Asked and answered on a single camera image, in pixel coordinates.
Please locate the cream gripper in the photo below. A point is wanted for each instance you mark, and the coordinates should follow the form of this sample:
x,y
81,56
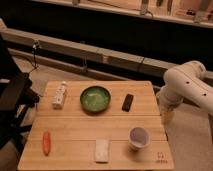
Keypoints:
x,y
167,115

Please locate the orange red pepper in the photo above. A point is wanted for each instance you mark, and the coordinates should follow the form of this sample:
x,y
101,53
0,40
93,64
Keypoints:
x,y
46,143

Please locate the white plastic bottle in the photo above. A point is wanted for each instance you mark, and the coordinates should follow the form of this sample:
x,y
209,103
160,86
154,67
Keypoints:
x,y
59,96

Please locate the black rectangular block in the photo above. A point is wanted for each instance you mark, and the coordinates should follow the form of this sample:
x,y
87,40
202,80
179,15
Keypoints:
x,y
127,102

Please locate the white sponge block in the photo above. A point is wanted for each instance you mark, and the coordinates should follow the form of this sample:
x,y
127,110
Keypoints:
x,y
102,151

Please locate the black chair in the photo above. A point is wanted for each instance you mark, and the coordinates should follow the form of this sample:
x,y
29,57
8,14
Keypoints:
x,y
16,97

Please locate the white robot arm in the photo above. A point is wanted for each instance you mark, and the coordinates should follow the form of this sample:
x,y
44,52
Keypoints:
x,y
184,81

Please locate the green bowl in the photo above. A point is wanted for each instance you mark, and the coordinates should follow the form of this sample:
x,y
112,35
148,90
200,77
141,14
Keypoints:
x,y
95,99

